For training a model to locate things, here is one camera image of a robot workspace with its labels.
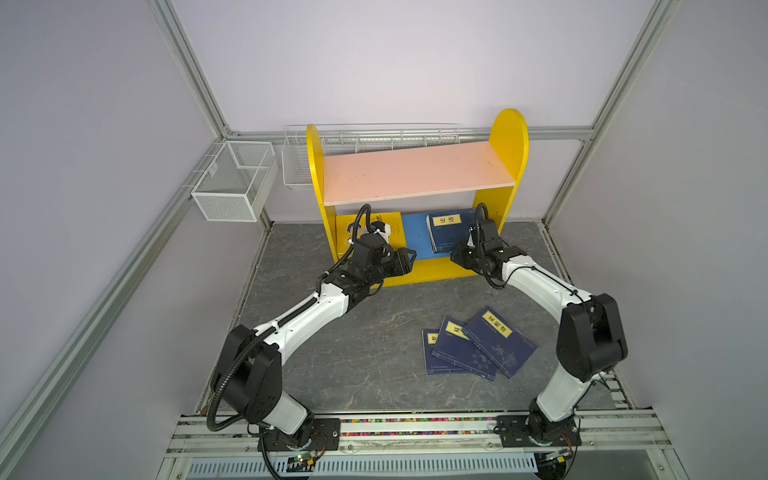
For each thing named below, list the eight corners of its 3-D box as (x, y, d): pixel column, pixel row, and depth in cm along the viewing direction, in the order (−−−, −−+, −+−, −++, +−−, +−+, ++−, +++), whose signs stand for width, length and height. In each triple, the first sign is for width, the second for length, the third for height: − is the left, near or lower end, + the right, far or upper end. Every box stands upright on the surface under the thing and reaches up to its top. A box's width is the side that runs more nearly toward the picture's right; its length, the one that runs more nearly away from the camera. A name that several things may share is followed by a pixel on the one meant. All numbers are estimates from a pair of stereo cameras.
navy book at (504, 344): (509, 379, 84) (513, 375, 82) (460, 332, 93) (462, 327, 90) (533, 351, 89) (537, 347, 86) (484, 310, 98) (486, 304, 95)
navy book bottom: (430, 354, 88) (431, 350, 86) (444, 318, 96) (445, 315, 94) (493, 382, 83) (495, 379, 81) (502, 342, 91) (505, 339, 89)
